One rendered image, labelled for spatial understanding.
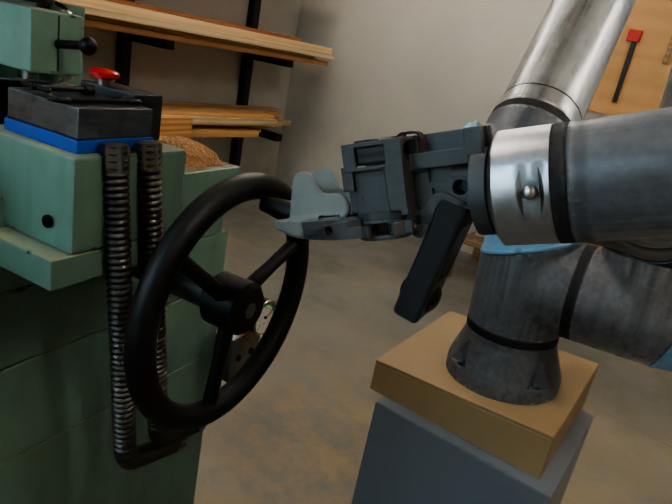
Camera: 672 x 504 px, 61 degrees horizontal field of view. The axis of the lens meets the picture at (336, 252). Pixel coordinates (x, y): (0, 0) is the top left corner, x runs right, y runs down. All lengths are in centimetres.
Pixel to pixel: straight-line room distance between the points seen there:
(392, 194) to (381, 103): 376
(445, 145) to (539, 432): 55
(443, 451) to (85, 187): 67
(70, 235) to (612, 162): 44
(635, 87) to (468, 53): 102
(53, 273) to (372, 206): 29
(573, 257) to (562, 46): 36
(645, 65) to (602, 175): 324
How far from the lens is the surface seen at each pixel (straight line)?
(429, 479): 101
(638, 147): 42
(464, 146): 46
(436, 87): 402
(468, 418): 96
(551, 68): 64
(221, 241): 89
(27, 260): 58
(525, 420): 94
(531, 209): 43
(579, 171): 42
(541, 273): 90
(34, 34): 76
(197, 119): 343
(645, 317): 88
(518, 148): 43
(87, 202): 56
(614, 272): 89
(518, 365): 95
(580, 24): 69
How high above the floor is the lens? 108
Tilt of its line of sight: 19 degrees down
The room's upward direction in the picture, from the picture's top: 11 degrees clockwise
